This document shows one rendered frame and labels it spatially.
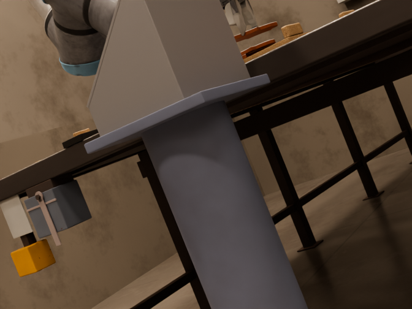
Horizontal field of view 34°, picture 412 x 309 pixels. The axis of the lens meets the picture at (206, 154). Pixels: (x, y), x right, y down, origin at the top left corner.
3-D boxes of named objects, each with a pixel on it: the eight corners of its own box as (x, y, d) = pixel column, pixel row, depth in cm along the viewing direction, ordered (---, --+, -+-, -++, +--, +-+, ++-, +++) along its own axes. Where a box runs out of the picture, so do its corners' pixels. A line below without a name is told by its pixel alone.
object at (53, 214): (69, 241, 186) (44, 181, 186) (39, 252, 195) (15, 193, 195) (97, 228, 195) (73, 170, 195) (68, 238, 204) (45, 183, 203)
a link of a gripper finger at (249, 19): (243, 37, 181) (225, 7, 178) (262, 28, 179) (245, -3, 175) (241, 41, 179) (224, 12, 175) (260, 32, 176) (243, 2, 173)
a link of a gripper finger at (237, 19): (227, 43, 170) (220, 11, 173) (247, 33, 167) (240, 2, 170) (221, 38, 167) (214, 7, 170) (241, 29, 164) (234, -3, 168)
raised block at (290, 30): (290, 36, 150) (286, 24, 150) (284, 40, 151) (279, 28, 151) (304, 32, 154) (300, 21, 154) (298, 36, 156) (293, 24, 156)
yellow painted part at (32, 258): (37, 272, 200) (6, 198, 199) (19, 278, 205) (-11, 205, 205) (56, 262, 206) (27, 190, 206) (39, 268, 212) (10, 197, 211)
